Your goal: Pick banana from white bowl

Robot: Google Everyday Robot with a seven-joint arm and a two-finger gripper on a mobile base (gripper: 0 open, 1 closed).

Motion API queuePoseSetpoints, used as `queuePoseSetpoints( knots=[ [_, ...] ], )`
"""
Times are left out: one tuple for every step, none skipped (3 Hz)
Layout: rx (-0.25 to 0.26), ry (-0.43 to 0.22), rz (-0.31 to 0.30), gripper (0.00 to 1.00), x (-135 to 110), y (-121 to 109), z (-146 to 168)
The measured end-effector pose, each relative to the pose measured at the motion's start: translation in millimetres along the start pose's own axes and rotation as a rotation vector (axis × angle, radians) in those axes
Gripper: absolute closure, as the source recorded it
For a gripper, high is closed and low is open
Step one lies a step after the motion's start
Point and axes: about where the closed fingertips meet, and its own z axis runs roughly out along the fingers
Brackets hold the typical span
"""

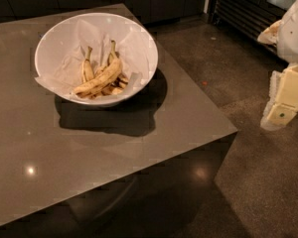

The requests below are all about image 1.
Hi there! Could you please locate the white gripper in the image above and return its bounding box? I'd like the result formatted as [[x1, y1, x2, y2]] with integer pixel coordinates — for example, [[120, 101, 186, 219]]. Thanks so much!
[[257, 0, 298, 131]]

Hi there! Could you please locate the large front yellow banana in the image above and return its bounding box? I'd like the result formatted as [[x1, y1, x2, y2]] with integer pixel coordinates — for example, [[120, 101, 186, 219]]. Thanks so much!
[[74, 59, 122, 95]]

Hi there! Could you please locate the white round bowl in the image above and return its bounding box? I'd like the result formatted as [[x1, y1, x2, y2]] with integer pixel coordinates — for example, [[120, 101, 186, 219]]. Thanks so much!
[[34, 12, 159, 108]]

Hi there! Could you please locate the small left yellow banana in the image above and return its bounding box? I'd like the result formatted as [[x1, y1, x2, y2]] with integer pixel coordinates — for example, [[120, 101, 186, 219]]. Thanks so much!
[[81, 47, 94, 82]]

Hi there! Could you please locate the white paper liner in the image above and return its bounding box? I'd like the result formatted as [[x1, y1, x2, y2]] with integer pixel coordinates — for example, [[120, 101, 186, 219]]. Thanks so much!
[[34, 18, 157, 101]]

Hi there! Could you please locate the dark wall vent grille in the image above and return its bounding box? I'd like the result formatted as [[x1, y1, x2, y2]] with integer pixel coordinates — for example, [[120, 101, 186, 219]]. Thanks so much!
[[209, 0, 286, 41]]

